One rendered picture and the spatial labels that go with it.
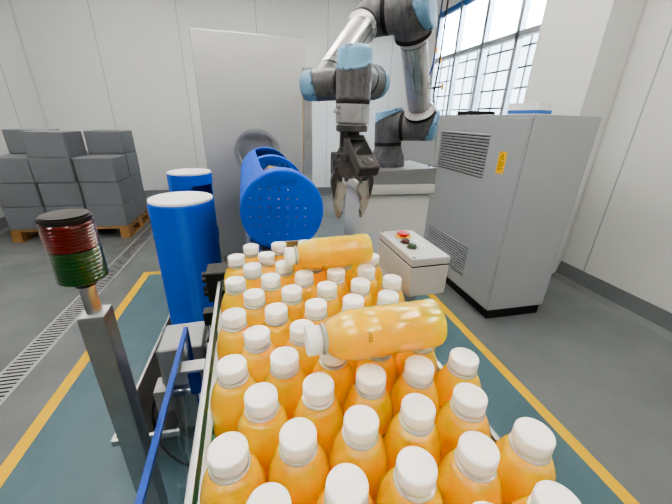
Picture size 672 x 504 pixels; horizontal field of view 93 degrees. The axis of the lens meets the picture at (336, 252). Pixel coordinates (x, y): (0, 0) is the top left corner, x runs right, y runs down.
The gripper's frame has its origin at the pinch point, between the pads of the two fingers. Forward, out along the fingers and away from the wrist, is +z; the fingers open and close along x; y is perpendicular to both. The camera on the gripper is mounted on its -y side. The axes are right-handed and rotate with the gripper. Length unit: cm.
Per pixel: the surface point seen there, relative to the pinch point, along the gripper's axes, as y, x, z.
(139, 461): -22, 48, 41
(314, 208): 35.7, 1.8, 8.1
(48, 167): 346, 229, 35
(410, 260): -11.4, -11.2, 8.5
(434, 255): -11.2, -17.5, 7.9
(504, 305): 95, -158, 107
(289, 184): 35.0, 10.4, -0.7
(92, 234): -21, 46, -5
